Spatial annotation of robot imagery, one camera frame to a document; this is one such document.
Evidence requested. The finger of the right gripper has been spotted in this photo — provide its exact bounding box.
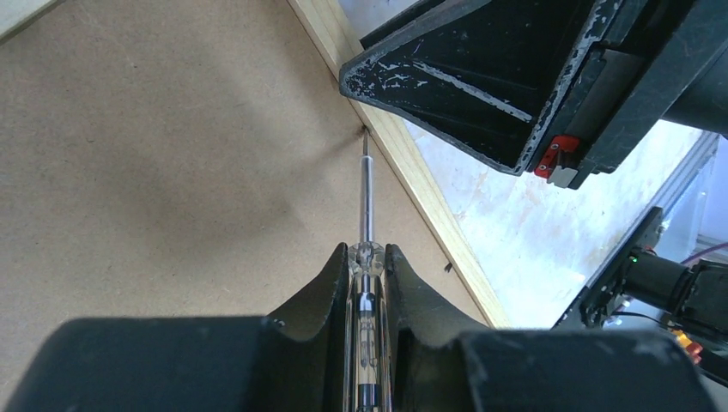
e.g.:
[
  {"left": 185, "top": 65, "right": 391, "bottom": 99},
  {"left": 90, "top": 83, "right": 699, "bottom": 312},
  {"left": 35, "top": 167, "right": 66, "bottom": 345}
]
[{"left": 339, "top": 0, "right": 594, "bottom": 175}]

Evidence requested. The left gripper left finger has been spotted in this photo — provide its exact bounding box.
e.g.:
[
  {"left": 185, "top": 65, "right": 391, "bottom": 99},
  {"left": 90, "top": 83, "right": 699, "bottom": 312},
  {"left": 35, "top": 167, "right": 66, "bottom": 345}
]
[{"left": 7, "top": 244, "right": 348, "bottom": 411}]

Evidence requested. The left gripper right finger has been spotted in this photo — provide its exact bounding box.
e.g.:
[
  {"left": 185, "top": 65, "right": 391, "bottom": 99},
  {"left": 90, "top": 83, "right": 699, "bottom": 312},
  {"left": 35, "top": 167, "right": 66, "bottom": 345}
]
[{"left": 385, "top": 244, "right": 716, "bottom": 411}]

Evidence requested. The clear handle screwdriver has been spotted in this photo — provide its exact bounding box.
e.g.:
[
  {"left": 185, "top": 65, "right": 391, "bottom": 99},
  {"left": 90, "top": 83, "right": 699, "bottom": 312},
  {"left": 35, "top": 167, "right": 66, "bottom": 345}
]
[{"left": 343, "top": 131, "right": 392, "bottom": 411}]

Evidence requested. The wooden picture frame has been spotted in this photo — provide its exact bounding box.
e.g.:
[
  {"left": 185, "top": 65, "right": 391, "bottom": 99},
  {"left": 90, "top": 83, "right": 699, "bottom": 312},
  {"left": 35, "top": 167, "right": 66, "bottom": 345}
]
[{"left": 0, "top": 0, "right": 513, "bottom": 393}]

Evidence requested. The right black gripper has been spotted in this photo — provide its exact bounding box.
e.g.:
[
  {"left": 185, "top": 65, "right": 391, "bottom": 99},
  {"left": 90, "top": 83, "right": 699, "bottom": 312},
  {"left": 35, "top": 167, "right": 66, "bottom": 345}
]
[{"left": 534, "top": 1, "right": 727, "bottom": 190}]

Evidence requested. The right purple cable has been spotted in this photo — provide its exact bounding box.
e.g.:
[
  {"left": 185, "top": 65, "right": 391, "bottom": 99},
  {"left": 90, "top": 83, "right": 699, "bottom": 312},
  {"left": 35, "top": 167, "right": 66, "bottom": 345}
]
[{"left": 680, "top": 242, "right": 728, "bottom": 266}]

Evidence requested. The aluminium front rail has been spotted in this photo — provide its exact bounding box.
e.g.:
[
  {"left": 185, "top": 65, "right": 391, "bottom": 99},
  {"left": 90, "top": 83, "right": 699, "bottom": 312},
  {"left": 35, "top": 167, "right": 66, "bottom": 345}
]
[{"left": 651, "top": 133, "right": 727, "bottom": 262}]

